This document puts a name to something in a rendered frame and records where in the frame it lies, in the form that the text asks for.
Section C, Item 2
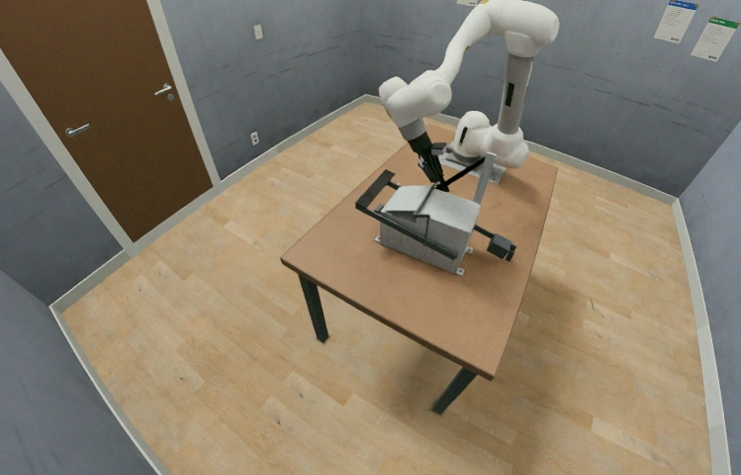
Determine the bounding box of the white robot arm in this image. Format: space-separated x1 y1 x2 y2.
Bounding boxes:
379 0 559 168

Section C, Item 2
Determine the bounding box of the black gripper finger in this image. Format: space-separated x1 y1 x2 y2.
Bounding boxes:
417 153 447 192
430 152 450 192

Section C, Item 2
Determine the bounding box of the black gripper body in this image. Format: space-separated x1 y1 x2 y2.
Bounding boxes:
408 132 432 163

